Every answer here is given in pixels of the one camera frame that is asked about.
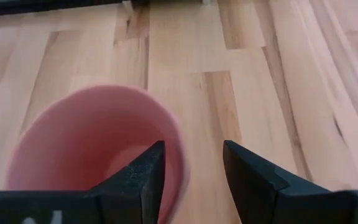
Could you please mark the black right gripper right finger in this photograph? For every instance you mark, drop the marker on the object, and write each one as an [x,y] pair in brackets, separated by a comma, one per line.
[247,186]

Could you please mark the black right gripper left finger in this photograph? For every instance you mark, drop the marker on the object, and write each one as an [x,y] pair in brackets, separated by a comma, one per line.
[135,193]

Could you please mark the plain pink mug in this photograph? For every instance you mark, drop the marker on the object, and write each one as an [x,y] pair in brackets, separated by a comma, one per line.
[82,133]

